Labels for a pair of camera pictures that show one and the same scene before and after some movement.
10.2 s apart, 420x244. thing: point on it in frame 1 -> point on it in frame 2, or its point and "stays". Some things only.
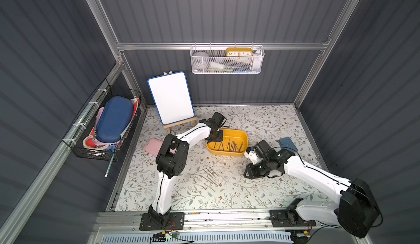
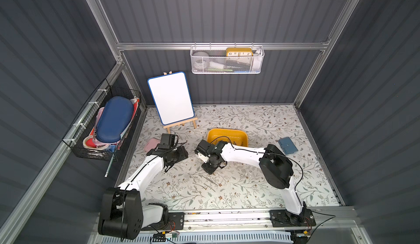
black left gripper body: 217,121 -> 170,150
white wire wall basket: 224,59 stays
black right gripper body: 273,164 -> 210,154
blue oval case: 114,118 stays
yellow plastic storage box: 234,143 stays
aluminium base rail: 200,220 stays
